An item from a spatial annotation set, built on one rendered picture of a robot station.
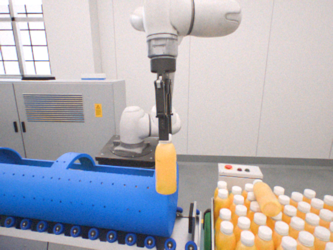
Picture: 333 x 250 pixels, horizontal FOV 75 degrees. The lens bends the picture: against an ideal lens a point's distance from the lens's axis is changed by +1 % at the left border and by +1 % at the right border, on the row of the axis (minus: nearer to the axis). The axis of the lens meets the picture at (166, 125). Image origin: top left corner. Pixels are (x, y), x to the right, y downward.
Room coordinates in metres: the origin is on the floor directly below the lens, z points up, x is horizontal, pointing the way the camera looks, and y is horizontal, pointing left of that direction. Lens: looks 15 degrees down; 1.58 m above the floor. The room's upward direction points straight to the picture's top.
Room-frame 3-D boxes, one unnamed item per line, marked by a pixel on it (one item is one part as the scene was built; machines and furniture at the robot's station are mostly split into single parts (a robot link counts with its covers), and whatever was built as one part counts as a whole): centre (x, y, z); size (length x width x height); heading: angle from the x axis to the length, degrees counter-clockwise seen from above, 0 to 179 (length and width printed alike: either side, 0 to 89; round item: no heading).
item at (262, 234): (0.59, -0.32, 1.07); 0.04 x 0.04 x 0.02
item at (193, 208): (0.74, -0.10, 0.99); 0.10 x 0.02 x 0.12; 169
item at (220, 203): (0.81, -0.24, 0.98); 0.07 x 0.07 x 0.17
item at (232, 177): (0.99, -0.36, 1.05); 0.20 x 0.10 x 0.10; 79
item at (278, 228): (0.61, -0.38, 1.07); 0.04 x 0.04 x 0.02
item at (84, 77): (2.51, 0.82, 1.48); 0.24 x 0.12 x 0.08; 94
